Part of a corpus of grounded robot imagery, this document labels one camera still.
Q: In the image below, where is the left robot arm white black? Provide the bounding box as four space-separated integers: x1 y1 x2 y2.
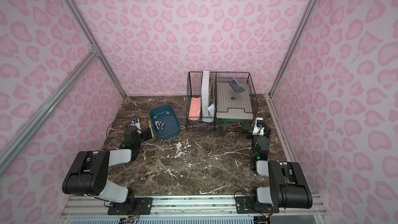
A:
62 118 153 208

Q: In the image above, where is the white document binder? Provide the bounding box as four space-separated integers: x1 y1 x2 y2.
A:
201 71 214 123

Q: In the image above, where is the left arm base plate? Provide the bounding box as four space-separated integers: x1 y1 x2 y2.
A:
107 197 153 216

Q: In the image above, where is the teal plastic storage box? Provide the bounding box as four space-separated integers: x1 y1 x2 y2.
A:
149 104 181 140

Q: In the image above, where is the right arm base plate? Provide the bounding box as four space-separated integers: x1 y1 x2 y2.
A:
234 196 279 215

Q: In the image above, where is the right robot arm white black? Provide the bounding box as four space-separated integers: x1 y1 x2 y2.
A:
250 118 313 209

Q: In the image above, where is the grey stapler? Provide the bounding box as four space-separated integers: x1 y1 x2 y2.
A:
229 78 246 93

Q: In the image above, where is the pink folder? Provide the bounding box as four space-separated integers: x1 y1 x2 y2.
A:
188 97 202 121

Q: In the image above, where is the black wire mesh organizer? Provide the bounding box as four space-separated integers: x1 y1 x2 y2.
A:
185 71 258 132

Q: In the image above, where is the yellow white marker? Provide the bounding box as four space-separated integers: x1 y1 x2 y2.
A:
148 120 155 139

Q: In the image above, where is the aluminium mounting rail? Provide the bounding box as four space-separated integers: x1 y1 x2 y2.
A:
58 194 329 224

